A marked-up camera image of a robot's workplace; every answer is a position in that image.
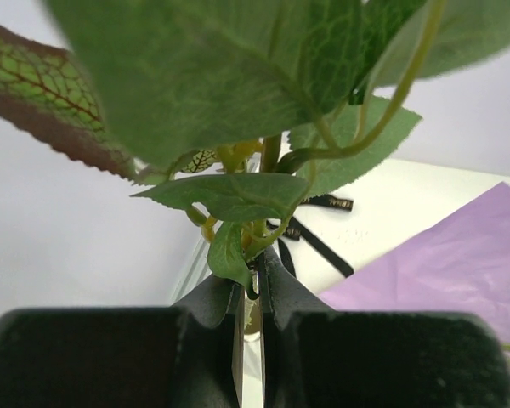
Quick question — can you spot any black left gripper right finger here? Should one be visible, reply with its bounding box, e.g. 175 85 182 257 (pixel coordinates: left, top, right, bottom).
258 248 510 408

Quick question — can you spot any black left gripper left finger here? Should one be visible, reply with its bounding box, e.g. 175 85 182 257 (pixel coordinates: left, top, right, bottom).
0 276 243 407

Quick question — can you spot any black ribbon gold lettering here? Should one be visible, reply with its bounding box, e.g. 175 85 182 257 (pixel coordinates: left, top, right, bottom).
277 194 354 278

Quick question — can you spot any purple tissue paper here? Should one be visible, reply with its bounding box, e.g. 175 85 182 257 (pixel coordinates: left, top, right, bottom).
320 183 510 343

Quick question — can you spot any peach artificial flower stem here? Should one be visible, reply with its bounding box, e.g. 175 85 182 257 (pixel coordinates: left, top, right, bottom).
0 1 510 300

